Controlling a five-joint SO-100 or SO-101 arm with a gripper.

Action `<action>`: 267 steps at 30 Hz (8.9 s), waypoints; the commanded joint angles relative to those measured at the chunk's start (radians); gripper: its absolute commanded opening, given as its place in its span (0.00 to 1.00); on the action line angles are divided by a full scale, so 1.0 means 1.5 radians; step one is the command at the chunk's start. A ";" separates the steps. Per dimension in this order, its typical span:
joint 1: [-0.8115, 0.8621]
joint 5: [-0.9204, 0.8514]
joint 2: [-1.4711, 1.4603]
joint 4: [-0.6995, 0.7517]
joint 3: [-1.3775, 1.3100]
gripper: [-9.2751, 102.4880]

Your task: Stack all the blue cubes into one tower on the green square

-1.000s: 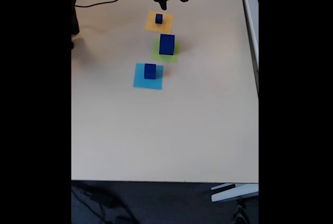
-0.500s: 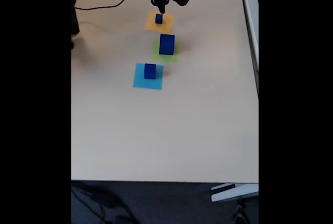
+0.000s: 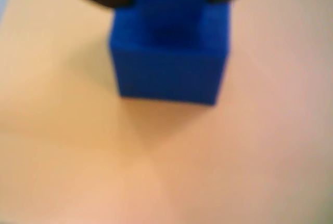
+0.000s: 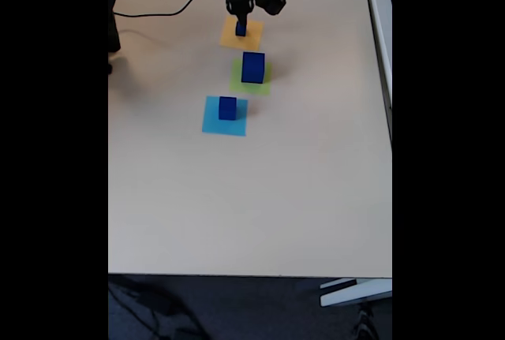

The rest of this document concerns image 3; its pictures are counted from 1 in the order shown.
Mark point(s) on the small blue cube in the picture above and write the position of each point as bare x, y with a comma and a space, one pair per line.
169, 78

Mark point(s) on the orange paper square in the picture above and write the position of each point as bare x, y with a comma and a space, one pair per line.
104, 169

